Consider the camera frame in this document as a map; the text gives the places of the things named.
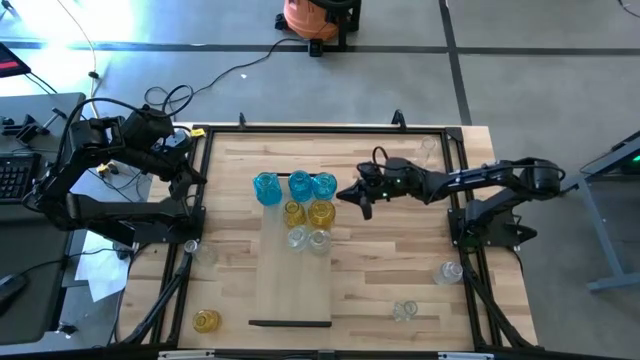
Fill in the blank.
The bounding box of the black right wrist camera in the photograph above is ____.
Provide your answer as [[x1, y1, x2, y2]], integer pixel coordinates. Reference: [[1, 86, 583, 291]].
[[358, 160, 384, 182]]

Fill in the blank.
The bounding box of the yellow extension cable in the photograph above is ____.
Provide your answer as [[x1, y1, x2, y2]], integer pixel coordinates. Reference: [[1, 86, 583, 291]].
[[54, 0, 114, 176]]

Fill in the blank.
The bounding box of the narrow yellow glass vase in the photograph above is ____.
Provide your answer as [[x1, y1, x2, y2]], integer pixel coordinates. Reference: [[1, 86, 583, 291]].
[[282, 199, 307, 230]]

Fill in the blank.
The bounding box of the black keyboard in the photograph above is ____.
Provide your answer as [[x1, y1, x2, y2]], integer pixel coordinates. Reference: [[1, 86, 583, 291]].
[[0, 152, 42, 205]]

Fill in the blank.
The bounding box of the white paper sheet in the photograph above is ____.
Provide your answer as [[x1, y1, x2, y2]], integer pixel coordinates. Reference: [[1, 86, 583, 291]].
[[74, 230, 132, 304]]

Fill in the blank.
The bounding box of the black floor cable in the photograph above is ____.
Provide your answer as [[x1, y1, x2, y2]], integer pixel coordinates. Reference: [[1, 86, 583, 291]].
[[143, 37, 314, 124]]

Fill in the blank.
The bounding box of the blue round glass vase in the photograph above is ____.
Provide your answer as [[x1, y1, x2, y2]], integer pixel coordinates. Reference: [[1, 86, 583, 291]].
[[311, 172, 338, 201]]

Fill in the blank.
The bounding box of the clear ribbed glass jar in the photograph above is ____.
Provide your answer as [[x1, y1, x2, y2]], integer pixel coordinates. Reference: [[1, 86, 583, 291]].
[[308, 228, 333, 256]]

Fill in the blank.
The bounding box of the black device red display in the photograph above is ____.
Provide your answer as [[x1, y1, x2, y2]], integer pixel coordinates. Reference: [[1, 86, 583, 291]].
[[0, 42, 32, 80]]

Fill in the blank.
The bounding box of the tall clear glass carafe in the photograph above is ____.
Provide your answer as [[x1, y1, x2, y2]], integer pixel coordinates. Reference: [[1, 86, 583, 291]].
[[414, 135, 439, 169]]

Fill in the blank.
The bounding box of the orange shop vacuum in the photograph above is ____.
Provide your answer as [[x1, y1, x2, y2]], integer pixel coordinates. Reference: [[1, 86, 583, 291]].
[[273, 0, 346, 44]]

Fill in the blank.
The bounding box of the small clear glass vase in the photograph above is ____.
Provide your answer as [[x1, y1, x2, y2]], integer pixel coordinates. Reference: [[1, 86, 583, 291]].
[[287, 224, 311, 253], [432, 261, 463, 288], [392, 299, 419, 324], [193, 242, 219, 268]]

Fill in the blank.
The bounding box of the blue urn-shaped glass vase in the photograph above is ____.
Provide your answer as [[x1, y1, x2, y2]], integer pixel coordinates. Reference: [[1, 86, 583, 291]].
[[253, 172, 284, 207]]

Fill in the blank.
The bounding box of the black computer mouse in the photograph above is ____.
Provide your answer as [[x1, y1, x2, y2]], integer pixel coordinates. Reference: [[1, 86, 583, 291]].
[[0, 272, 29, 306]]

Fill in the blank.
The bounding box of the wide yellow glass vase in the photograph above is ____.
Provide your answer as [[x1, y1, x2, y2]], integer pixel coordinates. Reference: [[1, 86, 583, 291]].
[[307, 199, 337, 231]]

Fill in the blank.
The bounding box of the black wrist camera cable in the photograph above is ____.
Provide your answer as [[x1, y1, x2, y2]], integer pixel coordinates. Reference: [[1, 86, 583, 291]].
[[62, 83, 195, 166], [370, 145, 401, 174]]

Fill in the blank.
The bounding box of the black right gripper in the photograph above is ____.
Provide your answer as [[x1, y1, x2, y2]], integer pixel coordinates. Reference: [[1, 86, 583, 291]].
[[335, 157, 426, 221]]

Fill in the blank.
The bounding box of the grey metal table frame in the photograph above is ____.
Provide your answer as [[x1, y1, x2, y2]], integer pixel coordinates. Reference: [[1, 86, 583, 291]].
[[549, 130, 640, 294]]

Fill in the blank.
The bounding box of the black metal stand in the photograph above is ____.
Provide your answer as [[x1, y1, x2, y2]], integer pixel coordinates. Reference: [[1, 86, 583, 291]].
[[319, 0, 362, 51]]

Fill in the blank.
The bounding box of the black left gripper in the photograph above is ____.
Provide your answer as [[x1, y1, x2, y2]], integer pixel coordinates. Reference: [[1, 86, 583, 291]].
[[149, 148, 209, 201]]

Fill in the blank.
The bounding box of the black desk clamp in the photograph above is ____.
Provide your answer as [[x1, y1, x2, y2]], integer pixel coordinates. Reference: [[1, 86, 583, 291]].
[[0, 107, 69, 144]]

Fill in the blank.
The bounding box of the dark grey desk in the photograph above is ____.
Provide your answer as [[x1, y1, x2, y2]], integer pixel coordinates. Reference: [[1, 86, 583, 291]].
[[0, 92, 87, 224], [0, 217, 76, 346]]

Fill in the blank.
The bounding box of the blue glass bottle vase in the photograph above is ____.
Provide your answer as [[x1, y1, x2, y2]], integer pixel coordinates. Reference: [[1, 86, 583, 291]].
[[287, 169, 314, 203]]

